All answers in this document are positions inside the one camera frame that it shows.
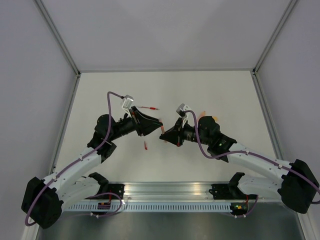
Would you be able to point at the white slotted cable duct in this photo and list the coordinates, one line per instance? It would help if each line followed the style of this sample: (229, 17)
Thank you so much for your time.
(159, 207)

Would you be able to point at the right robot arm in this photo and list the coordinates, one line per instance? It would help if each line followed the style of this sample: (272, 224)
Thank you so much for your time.
(293, 183)

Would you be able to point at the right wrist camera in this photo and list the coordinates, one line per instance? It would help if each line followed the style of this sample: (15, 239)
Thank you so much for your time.
(183, 112)

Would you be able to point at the aluminium frame post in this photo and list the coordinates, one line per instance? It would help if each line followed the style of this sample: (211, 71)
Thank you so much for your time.
(279, 27)
(56, 35)

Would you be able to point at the red gel pen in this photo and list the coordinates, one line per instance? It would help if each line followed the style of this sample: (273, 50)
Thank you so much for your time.
(148, 107)

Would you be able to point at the right aluminium frame post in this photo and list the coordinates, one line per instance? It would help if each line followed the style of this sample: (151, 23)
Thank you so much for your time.
(279, 27)

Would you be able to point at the aluminium mounting rail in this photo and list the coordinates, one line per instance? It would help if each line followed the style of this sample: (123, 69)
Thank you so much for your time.
(175, 192)

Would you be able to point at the left aluminium frame post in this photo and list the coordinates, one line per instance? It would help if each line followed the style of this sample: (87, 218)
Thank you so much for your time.
(56, 35)

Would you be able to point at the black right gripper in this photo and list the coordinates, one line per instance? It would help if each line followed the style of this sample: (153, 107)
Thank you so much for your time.
(175, 135)

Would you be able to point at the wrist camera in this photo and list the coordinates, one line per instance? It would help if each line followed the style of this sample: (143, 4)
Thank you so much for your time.
(183, 112)
(127, 101)

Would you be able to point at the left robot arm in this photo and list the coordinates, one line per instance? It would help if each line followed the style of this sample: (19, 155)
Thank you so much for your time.
(45, 199)

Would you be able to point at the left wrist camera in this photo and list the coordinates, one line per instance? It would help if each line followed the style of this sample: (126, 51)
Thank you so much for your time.
(127, 101)

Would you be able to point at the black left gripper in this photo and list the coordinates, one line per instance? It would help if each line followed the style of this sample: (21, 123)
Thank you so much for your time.
(151, 123)

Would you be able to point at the translucent orange highlighter marker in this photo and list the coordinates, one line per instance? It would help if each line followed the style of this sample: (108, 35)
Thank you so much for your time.
(202, 114)

